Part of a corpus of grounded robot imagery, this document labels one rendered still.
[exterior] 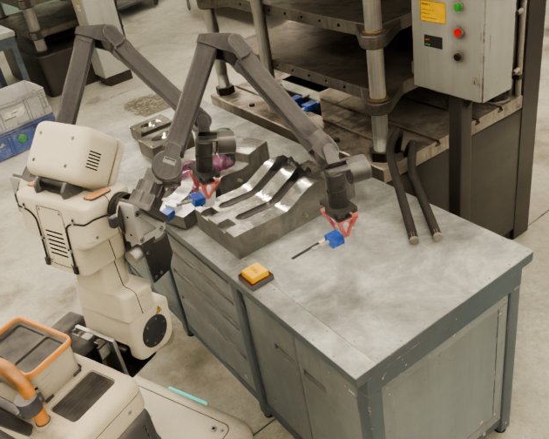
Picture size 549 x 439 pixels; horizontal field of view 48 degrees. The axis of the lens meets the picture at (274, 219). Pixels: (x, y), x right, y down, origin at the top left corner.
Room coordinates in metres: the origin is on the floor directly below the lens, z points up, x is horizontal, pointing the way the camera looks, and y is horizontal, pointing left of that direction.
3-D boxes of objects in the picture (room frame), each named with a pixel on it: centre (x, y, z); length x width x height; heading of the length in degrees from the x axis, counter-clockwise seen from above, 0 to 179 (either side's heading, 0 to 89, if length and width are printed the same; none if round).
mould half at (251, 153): (2.13, 0.24, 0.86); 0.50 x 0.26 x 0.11; 138
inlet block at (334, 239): (1.45, -0.15, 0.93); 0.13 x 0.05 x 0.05; 113
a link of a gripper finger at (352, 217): (1.45, -0.19, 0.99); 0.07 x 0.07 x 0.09; 23
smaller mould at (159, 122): (2.73, 0.48, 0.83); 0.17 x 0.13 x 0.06; 120
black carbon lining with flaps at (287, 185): (1.86, 0.00, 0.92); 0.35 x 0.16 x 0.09; 120
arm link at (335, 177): (1.47, -0.19, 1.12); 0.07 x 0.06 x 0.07; 104
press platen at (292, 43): (2.81, -0.49, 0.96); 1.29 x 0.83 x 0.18; 30
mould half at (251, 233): (1.86, -0.02, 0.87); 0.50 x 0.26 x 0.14; 120
